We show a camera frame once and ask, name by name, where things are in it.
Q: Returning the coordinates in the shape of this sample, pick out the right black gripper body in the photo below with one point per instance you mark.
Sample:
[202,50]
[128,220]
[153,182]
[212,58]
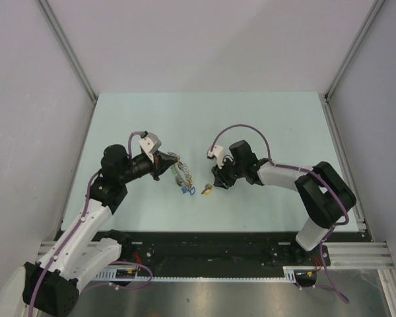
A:
[230,172]

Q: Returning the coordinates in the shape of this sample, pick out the aluminium front crossbar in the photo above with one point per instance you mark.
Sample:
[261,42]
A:
[356,256]

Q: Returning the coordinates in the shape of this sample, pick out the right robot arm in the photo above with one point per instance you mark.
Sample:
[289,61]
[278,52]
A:
[325,195]

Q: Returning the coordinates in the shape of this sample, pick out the round metal keyring organiser disc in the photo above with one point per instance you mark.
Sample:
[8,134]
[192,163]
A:
[182,176]

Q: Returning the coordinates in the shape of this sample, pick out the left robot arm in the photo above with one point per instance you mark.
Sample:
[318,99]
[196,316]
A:
[53,284]

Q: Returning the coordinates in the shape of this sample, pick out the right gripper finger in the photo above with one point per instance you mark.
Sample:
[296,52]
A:
[221,184]
[216,171]

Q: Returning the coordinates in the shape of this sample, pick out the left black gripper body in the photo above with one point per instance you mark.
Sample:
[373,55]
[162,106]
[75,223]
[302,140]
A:
[156,171]

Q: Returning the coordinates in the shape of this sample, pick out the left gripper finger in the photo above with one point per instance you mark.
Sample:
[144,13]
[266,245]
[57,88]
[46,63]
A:
[163,166]
[169,158]

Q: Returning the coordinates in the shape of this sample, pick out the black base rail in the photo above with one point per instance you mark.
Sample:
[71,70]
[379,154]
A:
[188,269]

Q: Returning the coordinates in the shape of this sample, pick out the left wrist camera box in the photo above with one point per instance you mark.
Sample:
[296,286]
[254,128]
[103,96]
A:
[149,144]

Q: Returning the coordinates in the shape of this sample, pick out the aluminium frame post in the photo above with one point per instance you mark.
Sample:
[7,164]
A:
[66,47]
[361,35]

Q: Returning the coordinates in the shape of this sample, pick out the right aluminium frame post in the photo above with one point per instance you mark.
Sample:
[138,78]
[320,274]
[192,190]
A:
[361,35]

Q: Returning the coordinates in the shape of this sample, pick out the left aluminium frame post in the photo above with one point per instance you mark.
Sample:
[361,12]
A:
[66,47]

